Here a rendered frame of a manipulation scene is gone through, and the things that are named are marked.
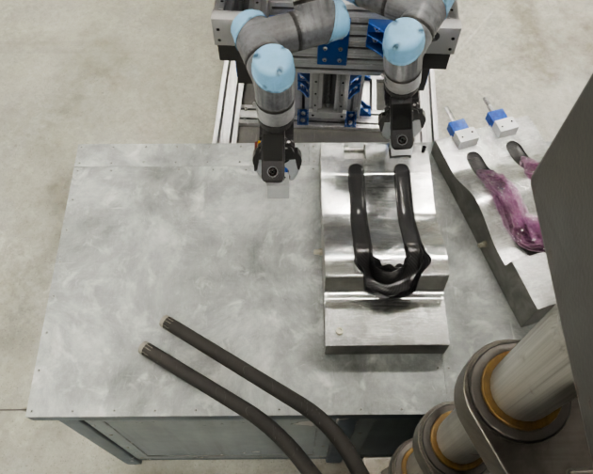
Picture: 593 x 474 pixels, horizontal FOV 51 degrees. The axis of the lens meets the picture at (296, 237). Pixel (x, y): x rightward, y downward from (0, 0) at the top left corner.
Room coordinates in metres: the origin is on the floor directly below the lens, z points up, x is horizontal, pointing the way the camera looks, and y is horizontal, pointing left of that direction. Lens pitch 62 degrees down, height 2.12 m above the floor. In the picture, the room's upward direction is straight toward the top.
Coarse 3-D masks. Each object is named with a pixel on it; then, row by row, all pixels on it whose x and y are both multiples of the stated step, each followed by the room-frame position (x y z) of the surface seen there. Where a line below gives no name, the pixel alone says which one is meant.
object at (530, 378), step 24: (552, 312) 0.16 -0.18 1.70; (528, 336) 0.16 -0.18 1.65; (552, 336) 0.15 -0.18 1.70; (504, 360) 0.16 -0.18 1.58; (528, 360) 0.14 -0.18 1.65; (552, 360) 0.13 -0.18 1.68; (504, 384) 0.14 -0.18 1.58; (528, 384) 0.13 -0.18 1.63; (552, 384) 0.12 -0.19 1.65; (504, 408) 0.13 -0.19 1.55; (528, 408) 0.12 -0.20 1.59; (552, 408) 0.12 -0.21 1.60; (456, 432) 0.14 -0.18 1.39; (456, 456) 0.12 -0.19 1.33
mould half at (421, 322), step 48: (336, 144) 0.92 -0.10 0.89; (384, 144) 0.92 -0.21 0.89; (336, 192) 0.78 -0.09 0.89; (384, 192) 0.78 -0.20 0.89; (432, 192) 0.78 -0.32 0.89; (336, 240) 0.64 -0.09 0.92; (384, 240) 0.64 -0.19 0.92; (432, 240) 0.64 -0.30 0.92; (336, 288) 0.54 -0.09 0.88; (432, 288) 0.54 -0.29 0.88; (336, 336) 0.44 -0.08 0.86; (384, 336) 0.44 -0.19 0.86; (432, 336) 0.44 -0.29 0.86
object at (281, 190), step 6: (288, 174) 0.78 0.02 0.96; (288, 180) 0.77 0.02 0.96; (270, 186) 0.75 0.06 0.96; (276, 186) 0.75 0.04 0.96; (282, 186) 0.75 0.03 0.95; (288, 186) 0.75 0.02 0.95; (270, 192) 0.75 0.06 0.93; (276, 192) 0.75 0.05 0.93; (282, 192) 0.75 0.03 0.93; (288, 192) 0.75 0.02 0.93
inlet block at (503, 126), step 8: (488, 104) 1.07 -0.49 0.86; (488, 112) 1.03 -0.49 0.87; (496, 112) 1.03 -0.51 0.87; (504, 112) 1.03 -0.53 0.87; (488, 120) 1.02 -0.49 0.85; (496, 120) 0.99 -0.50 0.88; (504, 120) 0.99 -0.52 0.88; (512, 120) 0.99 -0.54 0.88; (496, 128) 0.98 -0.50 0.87; (504, 128) 0.97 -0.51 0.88; (512, 128) 0.97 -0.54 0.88; (504, 136) 0.96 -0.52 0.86
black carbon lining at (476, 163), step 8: (512, 144) 0.94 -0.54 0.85; (472, 152) 0.92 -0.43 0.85; (512, 152) 0.92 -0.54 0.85; (520, 152) 0.92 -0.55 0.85; (472, 160) 0.90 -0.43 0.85; (480, 160) 0.90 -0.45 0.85; (520, 160) 0.89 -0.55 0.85; (472, 168) 0.87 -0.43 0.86; (480, 168) 0.87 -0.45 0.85; (488, 168) 0.87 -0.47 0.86
